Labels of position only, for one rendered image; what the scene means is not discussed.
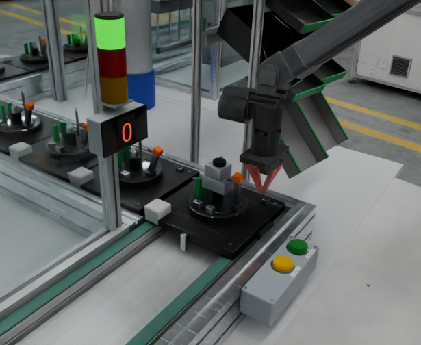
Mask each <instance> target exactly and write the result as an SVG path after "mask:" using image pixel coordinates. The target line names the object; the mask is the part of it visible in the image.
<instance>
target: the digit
mask: <svg viewBox="0 0 421 345"><path fill-rule="evenodd" d="M117 130H118V149H121V148H123V147H124V146H127V145H128V144H131V143H133V142H135V141H136V125H135V112H134V113H133V114H130V115H128V116H125V117H122V118H120V119H118V120H117Z"/></svg>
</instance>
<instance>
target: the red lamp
mask: <svg viewBox="0 0 421 345"><path fill-rule="evenodd" d="M97 57H98V65H99V74H100V76H102V77H107V78H117V77H123V76H125V75H126V74H127V61H126V48H125V47H124V48H122V49H113V50H108V49H100V48H98V47H97Z"/></svg>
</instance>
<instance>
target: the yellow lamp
mask: <svg viewBox="0 0 421 345"><path fill-rule="evenodd" d="M99 82H100V91H101V101H102V102H103V103H106V104H110V105H117V104H121V103H125V102H127V101H128V87H127V75H125V76H123V77H117V78H107V77H102V76H100V75H99Z"/></svg>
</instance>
